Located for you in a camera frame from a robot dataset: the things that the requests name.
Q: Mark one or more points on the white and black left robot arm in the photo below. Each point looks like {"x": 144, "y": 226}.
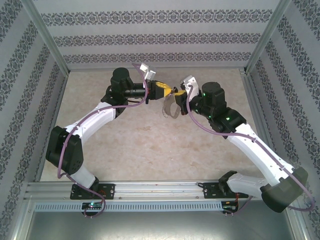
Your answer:
{"x": 97, "y": 117}

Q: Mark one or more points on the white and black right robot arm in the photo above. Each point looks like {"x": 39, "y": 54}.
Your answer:
{"x": 257, "y": 156}

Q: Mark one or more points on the grey metal sheet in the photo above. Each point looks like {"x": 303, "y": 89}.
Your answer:
{"x": 160, "y": 227}

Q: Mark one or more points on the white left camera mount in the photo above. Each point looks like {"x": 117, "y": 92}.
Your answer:
{"x": 151, "y": 75}

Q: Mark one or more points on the aluminium table edge rail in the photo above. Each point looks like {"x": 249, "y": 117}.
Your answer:
{"x": 100, "y": 69}
{"x": 261, "y": 125}

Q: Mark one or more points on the aluminium frame post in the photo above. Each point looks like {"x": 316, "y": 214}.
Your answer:
{"x": 47, "y": 37}
{"x": 268, "y": 35}

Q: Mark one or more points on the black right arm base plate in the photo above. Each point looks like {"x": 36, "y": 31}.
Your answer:
{"x": 211, "y": 191}

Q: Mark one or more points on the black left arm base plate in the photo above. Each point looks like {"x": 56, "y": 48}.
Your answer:
{"x": 110, "y": 191}

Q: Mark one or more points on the aluminium lower frame beam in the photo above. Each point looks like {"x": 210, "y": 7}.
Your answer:
{"x": 298, "y": 225}
{"x": 21, "y": 220}

